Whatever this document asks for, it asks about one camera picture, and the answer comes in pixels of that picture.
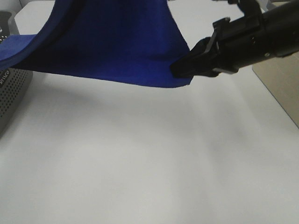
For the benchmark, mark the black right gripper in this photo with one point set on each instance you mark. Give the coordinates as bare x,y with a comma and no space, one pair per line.
237,44

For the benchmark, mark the blue microfiber towel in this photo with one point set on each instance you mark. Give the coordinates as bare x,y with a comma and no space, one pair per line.
126,41

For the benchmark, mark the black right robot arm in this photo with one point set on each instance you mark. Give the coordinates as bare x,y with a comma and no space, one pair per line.
281,26

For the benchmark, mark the beige storage box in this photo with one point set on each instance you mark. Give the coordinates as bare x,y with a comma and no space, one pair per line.
281,77

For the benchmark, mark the grey perforated plastic basket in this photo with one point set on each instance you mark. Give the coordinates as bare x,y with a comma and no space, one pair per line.
13,82

